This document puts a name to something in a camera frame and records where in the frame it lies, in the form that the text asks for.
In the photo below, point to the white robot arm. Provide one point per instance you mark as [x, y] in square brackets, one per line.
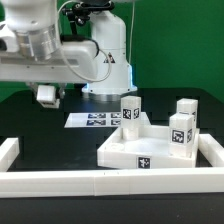
[48, 44]

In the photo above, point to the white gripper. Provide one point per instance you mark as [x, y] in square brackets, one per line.
[81, 56]

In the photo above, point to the white marker sheet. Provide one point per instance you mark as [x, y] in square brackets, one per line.
[103, 119]

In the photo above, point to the white square table top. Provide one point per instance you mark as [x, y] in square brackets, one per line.
[149, 151]

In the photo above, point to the white U-shaped fence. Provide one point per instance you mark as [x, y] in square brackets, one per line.
[102, 182]

